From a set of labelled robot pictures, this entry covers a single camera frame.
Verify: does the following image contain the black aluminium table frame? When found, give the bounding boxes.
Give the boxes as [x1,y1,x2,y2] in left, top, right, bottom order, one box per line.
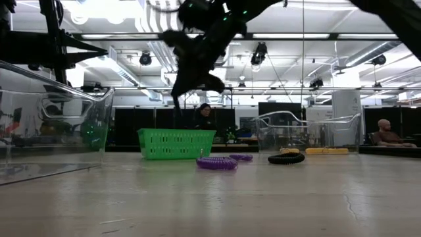
[105,144,421,155]

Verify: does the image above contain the yellow items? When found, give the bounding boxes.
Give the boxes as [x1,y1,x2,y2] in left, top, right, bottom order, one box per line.
[305,147,350,156]

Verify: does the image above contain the green plastic basket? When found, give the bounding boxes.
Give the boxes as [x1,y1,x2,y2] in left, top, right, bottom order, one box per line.
[137,128,217,161]

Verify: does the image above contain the clear plastic bin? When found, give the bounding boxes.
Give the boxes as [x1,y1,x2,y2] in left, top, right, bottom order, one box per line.
[255,110,362,155]
[0,60,116,186]

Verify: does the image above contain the black spring keychain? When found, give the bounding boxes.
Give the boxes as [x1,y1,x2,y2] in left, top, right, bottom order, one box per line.
[267,151,306,165]

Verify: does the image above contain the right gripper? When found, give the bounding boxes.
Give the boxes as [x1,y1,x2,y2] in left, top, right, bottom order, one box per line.
[162,0,251,99]

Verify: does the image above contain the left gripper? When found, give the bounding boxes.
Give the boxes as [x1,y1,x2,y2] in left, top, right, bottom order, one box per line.
[38,0,109,85]

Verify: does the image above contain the person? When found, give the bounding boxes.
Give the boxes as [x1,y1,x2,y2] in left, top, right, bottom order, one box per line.
[193,102,218,131]
[370,118,418,148]

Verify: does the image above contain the purple spring keychain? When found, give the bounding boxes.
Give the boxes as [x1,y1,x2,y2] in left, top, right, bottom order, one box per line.
[196,148,239,171]
[228,153,255,162]

